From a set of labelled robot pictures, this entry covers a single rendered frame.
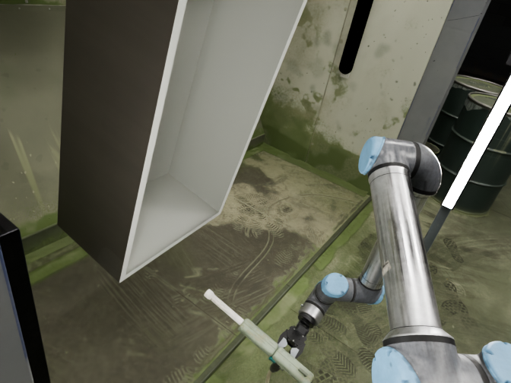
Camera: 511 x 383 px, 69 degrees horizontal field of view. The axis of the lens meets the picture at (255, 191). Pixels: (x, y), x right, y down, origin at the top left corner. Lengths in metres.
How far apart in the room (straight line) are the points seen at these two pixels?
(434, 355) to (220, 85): 1.19
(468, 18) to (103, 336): 2.66
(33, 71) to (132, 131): 1.35
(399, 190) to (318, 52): 2.18
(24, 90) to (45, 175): 0.44
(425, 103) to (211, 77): 1.72
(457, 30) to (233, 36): 1.68
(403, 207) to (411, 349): 0.35
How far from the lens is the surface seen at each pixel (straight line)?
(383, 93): 2.96
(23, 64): 2.35
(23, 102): 2.28
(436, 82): 2.87
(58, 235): 2.27
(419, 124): 2.93
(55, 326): 1.91
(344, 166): 3.19
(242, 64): 1.51
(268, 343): 1.44
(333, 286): 1.45
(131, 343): 1.81
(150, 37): 0.94
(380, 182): 1.08
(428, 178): 1.20
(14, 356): 0.49
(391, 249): 0.98
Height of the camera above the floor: 1.52
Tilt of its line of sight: 32 degrees down
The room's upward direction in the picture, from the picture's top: 12 degrees clockwise
